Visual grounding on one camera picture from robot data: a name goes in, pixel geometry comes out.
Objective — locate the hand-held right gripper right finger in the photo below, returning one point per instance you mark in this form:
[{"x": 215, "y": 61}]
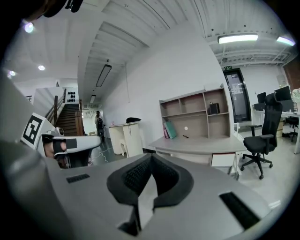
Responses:
[{"x": 171, "y": 182}]

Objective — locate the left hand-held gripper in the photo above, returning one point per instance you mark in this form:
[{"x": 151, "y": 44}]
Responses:
[{"x": 32, "y": 131}]

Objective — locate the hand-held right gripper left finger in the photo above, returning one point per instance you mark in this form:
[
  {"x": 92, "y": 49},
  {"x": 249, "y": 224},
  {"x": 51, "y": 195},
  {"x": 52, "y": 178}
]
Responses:
[{"x": 131, "y": 185}]

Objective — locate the black box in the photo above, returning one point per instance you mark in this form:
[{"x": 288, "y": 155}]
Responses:
[{"x": 214, "y": 109}]

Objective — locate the grey desk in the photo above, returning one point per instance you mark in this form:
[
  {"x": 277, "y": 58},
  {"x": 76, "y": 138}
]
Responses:
[{"x": 199, "y": 145}]

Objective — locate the grey wooden desk hutch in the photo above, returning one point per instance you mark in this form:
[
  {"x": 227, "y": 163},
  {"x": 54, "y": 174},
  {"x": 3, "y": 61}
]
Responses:
[{"x": 194, "y": 124}]

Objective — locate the black office chair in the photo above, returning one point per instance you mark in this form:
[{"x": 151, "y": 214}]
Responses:
[{"x": 272, "y": 122}]

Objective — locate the person's left hand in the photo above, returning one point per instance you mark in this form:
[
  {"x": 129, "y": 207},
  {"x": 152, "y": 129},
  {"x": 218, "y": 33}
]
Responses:
[{"x": 49, "y": 150}]

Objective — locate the wooden staircase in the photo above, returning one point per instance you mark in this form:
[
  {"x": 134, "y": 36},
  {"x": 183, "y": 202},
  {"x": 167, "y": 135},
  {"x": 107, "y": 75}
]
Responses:
[{"x": 68, "y": 117}]

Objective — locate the white reception counter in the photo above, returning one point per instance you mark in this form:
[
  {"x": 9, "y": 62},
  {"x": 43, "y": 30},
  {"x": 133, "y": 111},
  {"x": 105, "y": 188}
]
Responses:
[{"x": 122, "y": 138}]

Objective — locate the small black-framed ceiling lamp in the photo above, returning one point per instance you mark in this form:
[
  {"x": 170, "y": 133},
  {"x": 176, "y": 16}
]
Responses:
[{"x": 93, "y": 98}]

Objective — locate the pink book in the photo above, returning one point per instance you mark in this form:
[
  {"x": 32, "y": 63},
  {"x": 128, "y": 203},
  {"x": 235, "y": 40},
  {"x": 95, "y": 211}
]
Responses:
[{"x": 165, "y": 132}]

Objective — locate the teal book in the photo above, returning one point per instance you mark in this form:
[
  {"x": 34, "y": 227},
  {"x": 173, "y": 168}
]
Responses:
[{"x": 172, "y": 130}]

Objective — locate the black dome-shaped object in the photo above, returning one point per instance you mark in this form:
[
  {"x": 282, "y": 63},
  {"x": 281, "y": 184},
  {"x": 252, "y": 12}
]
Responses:
[{"x": 133, "y": 119}]

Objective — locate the large black-framed ceiling lamp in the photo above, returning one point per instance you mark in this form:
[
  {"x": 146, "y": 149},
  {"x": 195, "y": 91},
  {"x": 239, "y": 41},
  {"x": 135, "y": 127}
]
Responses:
[{"x": 103, "y": 75}]

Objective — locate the round ceiling downlight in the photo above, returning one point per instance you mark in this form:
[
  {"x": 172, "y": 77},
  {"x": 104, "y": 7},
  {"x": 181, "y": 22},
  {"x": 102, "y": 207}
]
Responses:
[
  {"x": 29, "y": 27},
  {"x": 12, "y": 73},
  {"x": 41, "y": 67}
]

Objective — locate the black door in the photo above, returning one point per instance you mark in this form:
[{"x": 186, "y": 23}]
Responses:
[{"x": 236, "y": 96}]

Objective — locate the small black monitor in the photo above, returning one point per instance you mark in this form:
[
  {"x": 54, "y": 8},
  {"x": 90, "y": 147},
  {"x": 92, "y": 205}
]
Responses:
[{"x": 261, "y": 97}]

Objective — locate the green exit sign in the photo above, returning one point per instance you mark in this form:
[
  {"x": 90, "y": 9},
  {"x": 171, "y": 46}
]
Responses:
[{"x": 228, "y": 68}]

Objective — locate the small black swivel chair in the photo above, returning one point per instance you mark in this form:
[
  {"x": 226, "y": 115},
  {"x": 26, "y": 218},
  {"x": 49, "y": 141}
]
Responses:
[{"x": 292, "y": 122}]

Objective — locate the large black monitor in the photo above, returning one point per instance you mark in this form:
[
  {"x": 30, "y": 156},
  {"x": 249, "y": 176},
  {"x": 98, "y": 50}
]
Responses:
[{"x": 282, "y": 93}]

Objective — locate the long white ceiling lamp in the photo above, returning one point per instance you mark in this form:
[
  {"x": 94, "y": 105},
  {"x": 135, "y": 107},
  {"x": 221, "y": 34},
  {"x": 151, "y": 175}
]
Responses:
[
  {"x": 286, "y": 41},
  {"x": 237, "y": 39}
]

